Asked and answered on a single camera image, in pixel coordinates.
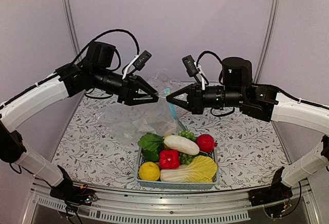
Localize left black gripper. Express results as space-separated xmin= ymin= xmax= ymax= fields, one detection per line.
xmin=93 ymin=66 xmax=159 ymax=105

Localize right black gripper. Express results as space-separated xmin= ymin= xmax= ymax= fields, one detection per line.
xmin=167 ymin=82 xmax=245 ymax=114

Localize blue zipper clear bag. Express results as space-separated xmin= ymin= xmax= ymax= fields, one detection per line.
xmin=96 ymin=88 xmax=185 ymax=144

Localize white radish with leaves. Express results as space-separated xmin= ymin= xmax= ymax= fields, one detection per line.
xmin=138 ymin=133 xmax=200 ymax=156

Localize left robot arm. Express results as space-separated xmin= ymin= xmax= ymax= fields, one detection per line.
xmin=1 ymin=42 xmax=158 ymax=200

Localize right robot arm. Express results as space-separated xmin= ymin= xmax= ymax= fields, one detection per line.
xmin=167 ymin=57 xmax=328 ymax=201

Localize pink zipper clear bag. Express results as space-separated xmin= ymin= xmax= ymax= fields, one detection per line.
xmin=148 ymin=71 xmax=184 ymax=92

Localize green grapes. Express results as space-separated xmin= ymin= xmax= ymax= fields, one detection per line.
xmin=178 ymin=130 xmax=197 ymax=142

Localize green bell pepper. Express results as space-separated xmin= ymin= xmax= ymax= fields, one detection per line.
xmin=142 ymin=149 xmax=160 ymax=162

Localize red bell pepper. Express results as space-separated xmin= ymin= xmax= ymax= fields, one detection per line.
xmin=159 ymin=150 xmax=180 ymax=169

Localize napa cabbage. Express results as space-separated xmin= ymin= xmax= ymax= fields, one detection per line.
xmin=160 ymin=156 xmax=217 ymax=183

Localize yellow lemon front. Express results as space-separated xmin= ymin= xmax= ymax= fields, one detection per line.
xmin=138 ymin=162 xmax=160 ymax=181

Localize light blue plastic basket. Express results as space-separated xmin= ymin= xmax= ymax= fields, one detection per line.
xmin=135 ymin=136 xmax=219 ymax=190

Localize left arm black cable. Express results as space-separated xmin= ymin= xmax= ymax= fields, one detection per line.
xmin=73 ymin=29 xmax=141 ymax=64

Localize front aluminium rail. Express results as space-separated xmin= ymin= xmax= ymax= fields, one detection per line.
xmin=23 ymin=179 xmax=321 ymax=223

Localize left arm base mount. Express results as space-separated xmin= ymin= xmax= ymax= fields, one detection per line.
xmin=50 ymin=166 xmax=98 ymax=206

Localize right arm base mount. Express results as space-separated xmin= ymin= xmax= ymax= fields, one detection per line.
xmin=248 ymin=183 xmax=293 ymax=219

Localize left aluminium frame post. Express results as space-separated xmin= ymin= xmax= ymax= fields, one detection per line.
xmin=62 ymin=0 xmax=80 ymax=55

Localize aluminium frame post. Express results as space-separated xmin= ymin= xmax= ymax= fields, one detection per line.
xmin=62 ymin=0 xmax=80 ymax=55
xmin=254 ymin=0 xmax=280 ymax=83

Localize right aluminium frame post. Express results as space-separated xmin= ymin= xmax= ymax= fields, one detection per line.
xmin=254 ymin=0 xmax=280 ymax=83

